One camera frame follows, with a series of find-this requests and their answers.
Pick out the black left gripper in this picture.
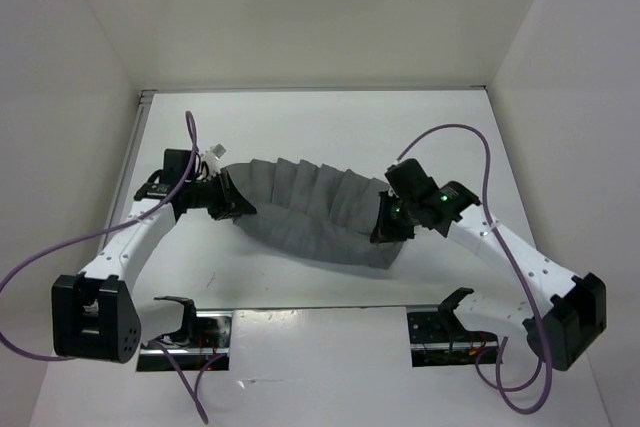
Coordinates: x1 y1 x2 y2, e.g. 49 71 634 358
185 168 256 221

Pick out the grey pleated skirt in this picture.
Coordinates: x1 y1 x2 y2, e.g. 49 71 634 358
227 158 403 270

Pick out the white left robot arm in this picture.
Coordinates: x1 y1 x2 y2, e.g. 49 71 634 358
51 169 257 363

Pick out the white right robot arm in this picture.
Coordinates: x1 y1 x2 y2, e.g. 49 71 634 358
370 181 607 371

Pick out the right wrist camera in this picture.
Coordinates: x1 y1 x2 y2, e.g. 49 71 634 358
385 158 438 203

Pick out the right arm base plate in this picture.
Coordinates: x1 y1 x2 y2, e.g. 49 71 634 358
406 306 498 368

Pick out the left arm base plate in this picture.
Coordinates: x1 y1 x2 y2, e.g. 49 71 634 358
136 310 233 373

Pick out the aluminium table frame rail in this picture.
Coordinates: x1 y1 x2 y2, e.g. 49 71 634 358
105 90 156 228

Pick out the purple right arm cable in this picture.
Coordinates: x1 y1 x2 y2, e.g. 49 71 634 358
393 124 555 416

